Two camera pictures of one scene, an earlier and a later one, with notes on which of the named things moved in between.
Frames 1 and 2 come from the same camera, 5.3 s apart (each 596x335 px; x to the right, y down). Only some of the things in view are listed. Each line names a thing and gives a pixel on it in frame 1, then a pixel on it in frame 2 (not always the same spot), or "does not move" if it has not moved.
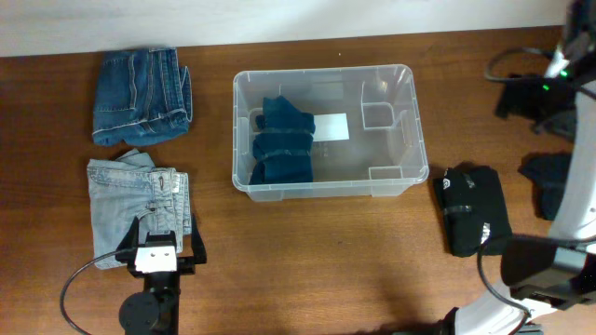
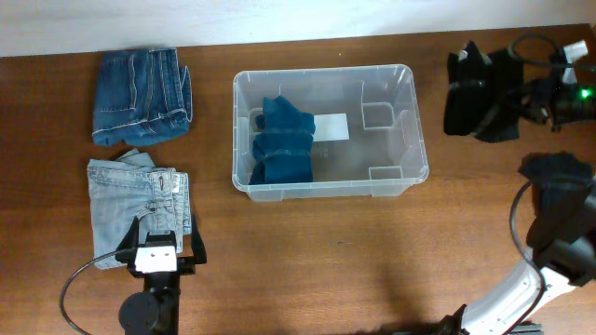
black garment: (474, 208) → (483, 93)
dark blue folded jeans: (142, 97) does not move
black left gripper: (186, 264) does not move
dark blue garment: (283, 146) does not move
